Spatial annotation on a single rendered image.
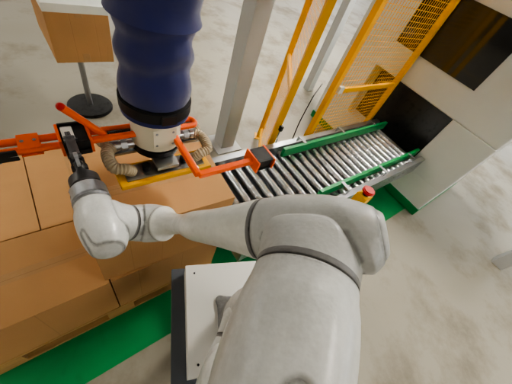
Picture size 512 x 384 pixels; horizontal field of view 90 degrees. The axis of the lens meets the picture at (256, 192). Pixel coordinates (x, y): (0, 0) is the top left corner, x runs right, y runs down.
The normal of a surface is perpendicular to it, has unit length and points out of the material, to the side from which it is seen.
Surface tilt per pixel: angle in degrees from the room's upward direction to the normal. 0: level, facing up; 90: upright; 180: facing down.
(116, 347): 0
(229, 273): 4
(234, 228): 63
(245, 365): 46
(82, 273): 0
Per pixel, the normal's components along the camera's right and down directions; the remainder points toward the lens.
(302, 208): -0.37, -0.66
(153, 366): 0.28, -0.61
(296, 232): -0.27, -0.80
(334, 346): 0.47, -0.43
